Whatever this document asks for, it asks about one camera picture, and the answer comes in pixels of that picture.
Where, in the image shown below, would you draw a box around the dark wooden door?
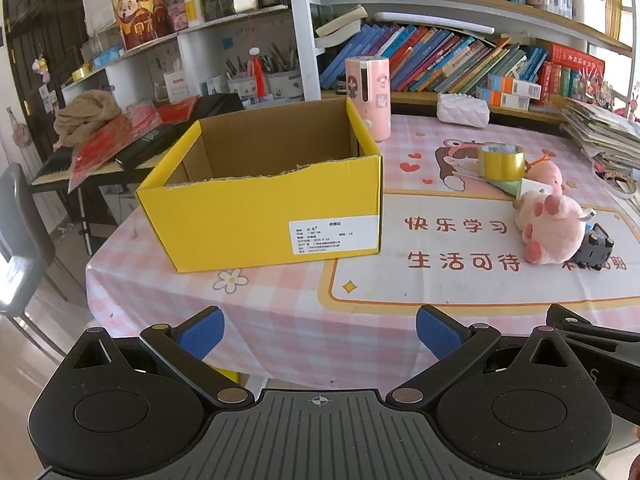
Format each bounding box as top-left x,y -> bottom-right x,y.
0,0 -> 88,156

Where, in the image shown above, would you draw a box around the yellow cardboard box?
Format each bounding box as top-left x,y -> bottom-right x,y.
136,97 -> 385,274

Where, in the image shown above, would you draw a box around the gold tape roll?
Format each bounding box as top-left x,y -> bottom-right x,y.
477,144 -> 527,181

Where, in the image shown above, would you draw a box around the pink cylindrical container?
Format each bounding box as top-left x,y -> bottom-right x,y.
345,56 -> 392,142

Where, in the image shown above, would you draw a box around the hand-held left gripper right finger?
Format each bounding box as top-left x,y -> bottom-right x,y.
386,304 -> 577,407

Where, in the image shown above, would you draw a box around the red bottle on shelf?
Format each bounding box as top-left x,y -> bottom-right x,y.
248,47 -> 268,101

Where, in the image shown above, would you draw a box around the white bookshelf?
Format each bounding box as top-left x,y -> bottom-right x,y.
60,0 -> 636,126

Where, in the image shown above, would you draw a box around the red figure gift box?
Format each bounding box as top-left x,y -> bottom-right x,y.
111,0 -> 173,51

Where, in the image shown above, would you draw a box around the row of blue-spined books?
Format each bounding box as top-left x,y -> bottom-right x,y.
320,22 -> 551,93

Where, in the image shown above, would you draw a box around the white quilted pouch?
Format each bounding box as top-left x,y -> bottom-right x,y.
437,93 -> 490,128

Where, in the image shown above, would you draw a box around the orange and blue box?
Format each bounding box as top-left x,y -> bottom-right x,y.
487,74 -> 543,98
475,87 -> 531,111

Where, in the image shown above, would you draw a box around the black case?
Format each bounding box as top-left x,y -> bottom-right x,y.
115,92 -> 246,171

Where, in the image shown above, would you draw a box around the grey chair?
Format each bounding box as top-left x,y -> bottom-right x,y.
0,162 -> 66,356

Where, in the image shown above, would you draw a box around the small red paper packet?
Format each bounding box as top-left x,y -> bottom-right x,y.
157,96 -> 201,121

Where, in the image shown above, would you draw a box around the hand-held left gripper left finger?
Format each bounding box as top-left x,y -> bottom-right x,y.
64,306 -> 254,408

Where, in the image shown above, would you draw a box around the wooden side table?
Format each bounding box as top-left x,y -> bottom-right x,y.
30,160 -> 166,256

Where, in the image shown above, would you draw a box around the white box red label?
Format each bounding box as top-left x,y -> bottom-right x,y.
164,60 -> 193,103

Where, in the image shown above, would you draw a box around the large red paper packet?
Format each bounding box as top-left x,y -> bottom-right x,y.
67,102 -> 163,191

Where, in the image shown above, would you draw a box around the small round pink plush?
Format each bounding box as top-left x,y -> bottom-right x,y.
524,152 -> 565,196

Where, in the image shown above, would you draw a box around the green eraser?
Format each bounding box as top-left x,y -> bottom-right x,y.
492,176 -> 531,198

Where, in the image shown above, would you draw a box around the brown cloth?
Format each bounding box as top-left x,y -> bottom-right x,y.
52,90 -> 123,151

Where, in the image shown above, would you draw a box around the white can yellow label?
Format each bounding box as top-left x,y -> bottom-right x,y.
182,0 -> 206,28

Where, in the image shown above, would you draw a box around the pink plush paw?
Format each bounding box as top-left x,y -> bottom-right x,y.
514,191 -> 587,265

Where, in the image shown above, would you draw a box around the small dark toy car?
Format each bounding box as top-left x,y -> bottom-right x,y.
572,222 -> 616,271

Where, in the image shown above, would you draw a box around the stack of magazines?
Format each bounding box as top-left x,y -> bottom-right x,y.
560,97 -> 640,196

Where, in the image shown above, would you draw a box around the beige lying books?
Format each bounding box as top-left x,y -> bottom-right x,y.
315,4 -> 369,38

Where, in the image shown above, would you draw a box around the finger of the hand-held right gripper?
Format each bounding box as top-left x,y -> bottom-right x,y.
546,304 -> 640,356

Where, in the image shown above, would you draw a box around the pink checkered printed tablecloth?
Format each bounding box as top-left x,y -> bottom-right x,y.
85,110 -> 640,391

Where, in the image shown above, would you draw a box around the white pen holder with pens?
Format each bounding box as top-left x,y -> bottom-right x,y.
227,45 -> 267,101
265,42 -> 304,101

